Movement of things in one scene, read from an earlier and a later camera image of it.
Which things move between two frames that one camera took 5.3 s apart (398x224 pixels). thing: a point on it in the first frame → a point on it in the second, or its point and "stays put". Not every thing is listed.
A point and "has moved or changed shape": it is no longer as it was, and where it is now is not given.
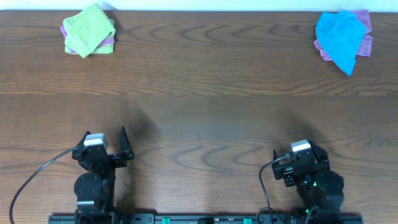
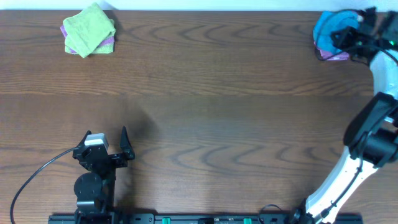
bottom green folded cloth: x=103 y=49 stays put
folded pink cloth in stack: x=109 y=40 stays put
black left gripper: x=112 y=158 stays put
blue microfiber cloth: x=341 y=33 has moved or changed shape
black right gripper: x=319 y=166 → x=343 y=38
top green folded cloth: x=86 y=30 stays put
